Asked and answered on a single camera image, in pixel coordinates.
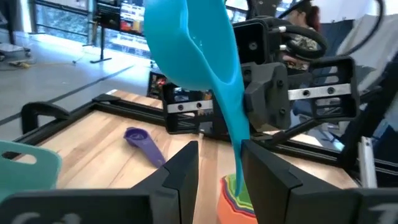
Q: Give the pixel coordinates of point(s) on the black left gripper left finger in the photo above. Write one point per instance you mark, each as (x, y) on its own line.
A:
(177, 186)

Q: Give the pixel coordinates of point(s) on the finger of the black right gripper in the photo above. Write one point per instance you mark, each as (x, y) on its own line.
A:
(267, 96)
(217, 124)

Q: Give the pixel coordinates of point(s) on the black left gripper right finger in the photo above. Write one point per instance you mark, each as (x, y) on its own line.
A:
(280, 193)

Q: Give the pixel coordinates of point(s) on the nested rainbow measuring cups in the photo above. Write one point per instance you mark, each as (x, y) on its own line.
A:
(231, 197)

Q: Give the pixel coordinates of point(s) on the large orange measuring cup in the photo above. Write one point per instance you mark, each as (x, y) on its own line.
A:
(230, 213)

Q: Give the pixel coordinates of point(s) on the small dark blue measuring cup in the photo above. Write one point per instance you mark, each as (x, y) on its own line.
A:
(143, 143)

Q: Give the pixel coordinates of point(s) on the light blue measuring cup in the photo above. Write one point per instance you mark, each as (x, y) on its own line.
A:
(186, 46)

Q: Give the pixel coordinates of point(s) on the teal plastic basket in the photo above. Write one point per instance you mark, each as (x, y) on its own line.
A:
(28, 168)

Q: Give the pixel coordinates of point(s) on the silver aluminium extrusion bar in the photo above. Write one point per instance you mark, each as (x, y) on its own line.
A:
(367, 161)

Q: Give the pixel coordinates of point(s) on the grey plastic sheet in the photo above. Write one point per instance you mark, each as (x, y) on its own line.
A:
(367, 40)

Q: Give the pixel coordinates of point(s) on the person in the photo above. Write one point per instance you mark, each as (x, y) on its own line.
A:
(311, 17)

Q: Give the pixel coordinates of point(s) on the dark display screens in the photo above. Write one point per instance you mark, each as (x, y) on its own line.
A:
(130, 15)

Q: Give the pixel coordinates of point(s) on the black floor stand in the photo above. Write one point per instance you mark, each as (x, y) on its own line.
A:
(101, 46)

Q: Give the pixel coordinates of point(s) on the black metal table frame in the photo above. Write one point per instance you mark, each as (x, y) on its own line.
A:
(124, 107)

